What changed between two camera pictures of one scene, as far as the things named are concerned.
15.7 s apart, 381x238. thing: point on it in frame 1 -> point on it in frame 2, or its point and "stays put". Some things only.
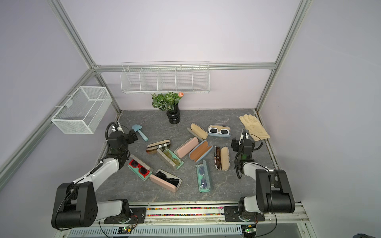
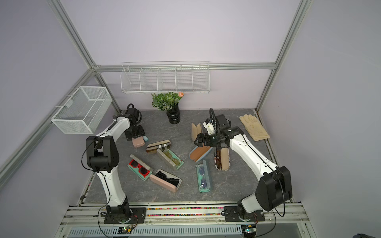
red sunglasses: [143, 170] stays put
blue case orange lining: [200, 151] stays put
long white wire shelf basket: [168, 77] stays put
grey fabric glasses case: [198, 132] stays put
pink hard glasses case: [184, 148] -> [138, 142]
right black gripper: [235, 144] -> [206, 143]
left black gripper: [130, 139] -> [141, 133]
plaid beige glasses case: [162, 145] stays put
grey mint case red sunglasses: [140, 168] stays put
